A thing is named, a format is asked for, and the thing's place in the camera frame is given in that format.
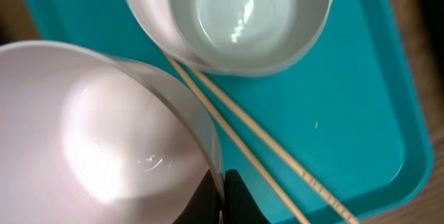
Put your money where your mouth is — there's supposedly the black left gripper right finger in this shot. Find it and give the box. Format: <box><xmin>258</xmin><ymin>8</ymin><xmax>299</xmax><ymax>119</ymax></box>
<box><xmin>224</xmin><ymin>169</ymin><xmax>270</xmax><ymax>224</ymax></box>

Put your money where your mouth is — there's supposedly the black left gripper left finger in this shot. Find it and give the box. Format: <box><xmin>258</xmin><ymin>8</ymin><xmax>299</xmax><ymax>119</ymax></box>
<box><xmin>173</xmin><ymin>171</ymin><xmax>222</xmax><ymax>224</ymax></box>

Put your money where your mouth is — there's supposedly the wooden chopstick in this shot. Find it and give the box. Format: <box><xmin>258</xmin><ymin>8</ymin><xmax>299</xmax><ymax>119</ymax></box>
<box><xmin>163</xmin><ymin>53</ymin><xmax>310</xmax><ymax>224</ymax></box>
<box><xmin>190</xmin><ymin>68</ymin><xmax>360</xmax><ymax>224</ymax></box>

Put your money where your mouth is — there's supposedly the pink bowl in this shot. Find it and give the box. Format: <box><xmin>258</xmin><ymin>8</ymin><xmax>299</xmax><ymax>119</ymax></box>
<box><xmin>1</xmin><ymin>40</ymin><xmax>224</xmax><ymax>224</ymax></box>

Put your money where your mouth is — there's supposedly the grey bowl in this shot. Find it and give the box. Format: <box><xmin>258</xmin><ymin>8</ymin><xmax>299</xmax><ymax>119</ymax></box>
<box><xmin>169</xmin><ymin>0</ymin><xmax>333</xmax><ymax>76</ymax></box>

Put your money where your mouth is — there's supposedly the pink plate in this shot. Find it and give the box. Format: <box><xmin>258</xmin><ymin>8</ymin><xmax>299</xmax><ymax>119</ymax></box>
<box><xmin>126</xmin><ymin>0</ymin><xmax>219</xmax><ymax>72</ymax></box>

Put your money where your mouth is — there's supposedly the teal plastic tray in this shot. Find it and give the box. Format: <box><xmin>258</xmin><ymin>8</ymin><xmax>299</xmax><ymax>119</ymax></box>
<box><xmin>25</xmin><ymin>0</ymin><xmax>433</xmax><ymax>218</ymax></box>

